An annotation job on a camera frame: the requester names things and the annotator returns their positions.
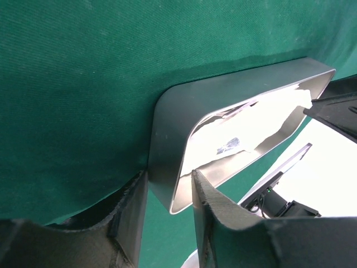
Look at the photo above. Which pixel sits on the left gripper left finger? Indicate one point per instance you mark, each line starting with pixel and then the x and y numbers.
pixel 108 234

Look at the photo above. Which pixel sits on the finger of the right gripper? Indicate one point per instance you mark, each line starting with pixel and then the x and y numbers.
pixel 338 113

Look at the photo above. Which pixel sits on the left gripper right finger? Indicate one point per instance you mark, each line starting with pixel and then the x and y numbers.
pixel 228 235

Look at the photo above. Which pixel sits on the stainless steel instrument tray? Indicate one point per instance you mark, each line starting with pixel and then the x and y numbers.
pixel 186 107

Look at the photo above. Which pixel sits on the green surgical drape cloth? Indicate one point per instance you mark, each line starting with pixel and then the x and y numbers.
pixel 80 81

